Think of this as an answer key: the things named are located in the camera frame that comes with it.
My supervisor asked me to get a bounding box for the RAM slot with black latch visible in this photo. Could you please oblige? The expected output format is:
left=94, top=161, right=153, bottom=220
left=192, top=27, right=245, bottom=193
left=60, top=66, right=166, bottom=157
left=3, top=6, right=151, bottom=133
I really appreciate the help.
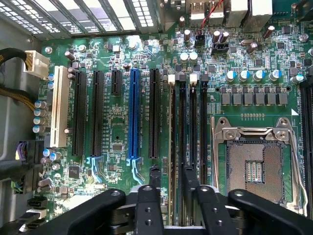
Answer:
left=178, top=74, right=188, bottom=226
left=200, top=74, right=209, bottom=188

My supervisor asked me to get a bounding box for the RAM slot with white latch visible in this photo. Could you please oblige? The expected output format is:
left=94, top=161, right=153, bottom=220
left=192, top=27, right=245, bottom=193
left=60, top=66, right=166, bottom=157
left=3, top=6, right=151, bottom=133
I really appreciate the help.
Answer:
left=189, top=74, right=199, bottom=172
left=168, top=74, right=177, bottom=226

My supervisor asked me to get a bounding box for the RAM slot beside CPU socket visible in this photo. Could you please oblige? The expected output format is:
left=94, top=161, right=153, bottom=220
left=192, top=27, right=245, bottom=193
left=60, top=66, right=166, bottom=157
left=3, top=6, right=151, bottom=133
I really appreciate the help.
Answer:
left=299, top=80, right=313, bottom=211

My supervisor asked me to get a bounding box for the CPU socket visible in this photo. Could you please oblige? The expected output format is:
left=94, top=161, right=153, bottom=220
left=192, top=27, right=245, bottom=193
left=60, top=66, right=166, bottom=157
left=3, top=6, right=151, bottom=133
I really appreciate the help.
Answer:
left=226, top=141, right=292, bottom=204

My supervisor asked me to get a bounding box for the metal locking lever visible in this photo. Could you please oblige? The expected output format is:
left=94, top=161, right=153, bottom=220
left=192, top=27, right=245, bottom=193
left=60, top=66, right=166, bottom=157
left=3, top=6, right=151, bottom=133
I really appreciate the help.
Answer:
left=211, top=117, right=221, bottom=189
left=288, top=129, right=309, bottom=217

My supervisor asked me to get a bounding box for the long black expansion slot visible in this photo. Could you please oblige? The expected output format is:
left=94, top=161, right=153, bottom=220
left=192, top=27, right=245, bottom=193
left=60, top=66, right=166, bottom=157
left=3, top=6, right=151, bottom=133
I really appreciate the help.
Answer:
left=71, top=70, right=88, bottom=157
left=149, top=68, right=161, bottom=160
left=89, top=70, right=105, bottom=158

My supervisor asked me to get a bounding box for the green motherboard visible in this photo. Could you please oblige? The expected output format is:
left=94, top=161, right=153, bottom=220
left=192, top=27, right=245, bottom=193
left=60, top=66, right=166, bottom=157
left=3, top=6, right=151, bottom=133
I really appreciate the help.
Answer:
left=38, top=0, right=313, bottom=222

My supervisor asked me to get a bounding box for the blue expansion slot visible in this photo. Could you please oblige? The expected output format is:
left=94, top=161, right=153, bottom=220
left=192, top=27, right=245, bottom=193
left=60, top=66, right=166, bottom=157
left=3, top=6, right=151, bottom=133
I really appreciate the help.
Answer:
left=128, top=68, right=141, bottom=159

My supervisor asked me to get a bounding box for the black SATA connector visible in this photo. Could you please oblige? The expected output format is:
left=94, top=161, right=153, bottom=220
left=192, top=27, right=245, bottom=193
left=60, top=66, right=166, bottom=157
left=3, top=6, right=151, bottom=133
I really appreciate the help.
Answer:
left=26, top=197, right=48, bottom=209

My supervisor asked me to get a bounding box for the short black expansion slot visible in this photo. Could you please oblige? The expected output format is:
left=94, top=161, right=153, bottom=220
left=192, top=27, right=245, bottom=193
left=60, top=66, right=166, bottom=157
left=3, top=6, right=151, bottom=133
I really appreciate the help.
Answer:
left=111, top=70, right=123, bottom=96

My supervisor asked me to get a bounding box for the white expansion slot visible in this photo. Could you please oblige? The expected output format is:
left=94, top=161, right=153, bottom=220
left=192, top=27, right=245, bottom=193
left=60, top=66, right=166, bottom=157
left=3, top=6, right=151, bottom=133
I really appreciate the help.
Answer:
left=50, top=65, right=70, bottom=148

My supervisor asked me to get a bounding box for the black pin header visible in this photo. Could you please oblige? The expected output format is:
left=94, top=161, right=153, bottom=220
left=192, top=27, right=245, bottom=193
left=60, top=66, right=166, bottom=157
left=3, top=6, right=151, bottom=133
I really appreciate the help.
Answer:
left=210, top=43, right=229, bottom=55

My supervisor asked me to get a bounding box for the small black fan connector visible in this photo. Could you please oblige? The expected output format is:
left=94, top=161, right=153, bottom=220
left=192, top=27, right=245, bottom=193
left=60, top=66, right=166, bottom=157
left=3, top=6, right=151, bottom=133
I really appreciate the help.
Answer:
left=194, top=29, right=206, bottom=47

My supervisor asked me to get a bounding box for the white power connector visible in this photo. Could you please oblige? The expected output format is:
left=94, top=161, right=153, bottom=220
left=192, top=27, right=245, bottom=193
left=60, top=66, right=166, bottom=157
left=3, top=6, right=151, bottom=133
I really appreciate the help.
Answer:
left=23, top=50, right=51, bottom=79

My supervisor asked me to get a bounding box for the metal rear port block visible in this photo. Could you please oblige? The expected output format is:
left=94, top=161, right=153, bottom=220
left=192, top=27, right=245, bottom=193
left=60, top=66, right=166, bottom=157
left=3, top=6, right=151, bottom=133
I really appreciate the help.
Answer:
left=160, top=0, right=273, bottom=33

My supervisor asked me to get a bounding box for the black SATA cable plug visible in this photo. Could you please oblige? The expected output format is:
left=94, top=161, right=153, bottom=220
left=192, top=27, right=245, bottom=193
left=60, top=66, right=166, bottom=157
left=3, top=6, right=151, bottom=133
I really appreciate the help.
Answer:
left=17, top=209, right=47, bottom=233

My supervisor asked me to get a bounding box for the black connector with purple wires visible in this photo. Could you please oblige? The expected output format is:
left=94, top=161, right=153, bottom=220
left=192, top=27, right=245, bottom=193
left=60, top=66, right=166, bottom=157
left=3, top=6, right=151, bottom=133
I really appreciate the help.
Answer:
left=14, top=141, right=46, bottom=194

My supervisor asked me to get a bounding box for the thick black cable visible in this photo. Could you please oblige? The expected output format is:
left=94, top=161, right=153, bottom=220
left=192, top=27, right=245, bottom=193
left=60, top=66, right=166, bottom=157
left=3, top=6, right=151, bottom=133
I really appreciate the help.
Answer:
left=0, top=158, right=37, bottom=182

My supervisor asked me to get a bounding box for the yellow black braided cable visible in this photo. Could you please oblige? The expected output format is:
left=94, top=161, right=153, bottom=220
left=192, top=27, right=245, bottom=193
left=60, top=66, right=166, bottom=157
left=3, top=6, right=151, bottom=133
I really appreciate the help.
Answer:
left=0, top=87, right=38, bottom=111

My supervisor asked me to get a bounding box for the red and black wire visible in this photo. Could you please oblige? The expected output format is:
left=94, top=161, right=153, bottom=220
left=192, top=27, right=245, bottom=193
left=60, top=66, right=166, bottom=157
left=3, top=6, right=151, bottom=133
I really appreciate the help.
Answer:
left=200, top=0, right=224, bottom=30

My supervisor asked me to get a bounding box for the black sleeved power cable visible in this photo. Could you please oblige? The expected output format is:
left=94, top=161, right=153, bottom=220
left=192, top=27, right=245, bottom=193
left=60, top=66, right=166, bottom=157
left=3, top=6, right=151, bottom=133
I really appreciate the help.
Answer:
left=0, top=47, right=27, bottom=73

